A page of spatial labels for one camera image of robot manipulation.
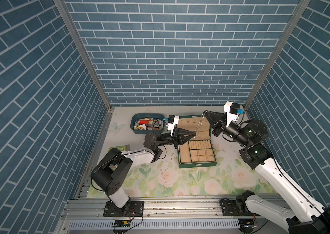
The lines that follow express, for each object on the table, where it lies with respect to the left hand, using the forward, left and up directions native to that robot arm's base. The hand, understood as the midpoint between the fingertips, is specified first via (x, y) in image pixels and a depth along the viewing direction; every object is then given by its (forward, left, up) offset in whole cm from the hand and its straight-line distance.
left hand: (197, 139), depth 65 cm
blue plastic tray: (+37, +37, -27) cm, 59 cm away
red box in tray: (+34, +31, -29) cm, 55 cm away
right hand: (+5, -3, +12) cm, 13 cm away
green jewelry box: (+9, -6, -28) cm, 30 cm away
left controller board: (-28, +35, -34) cm, 56 cm away
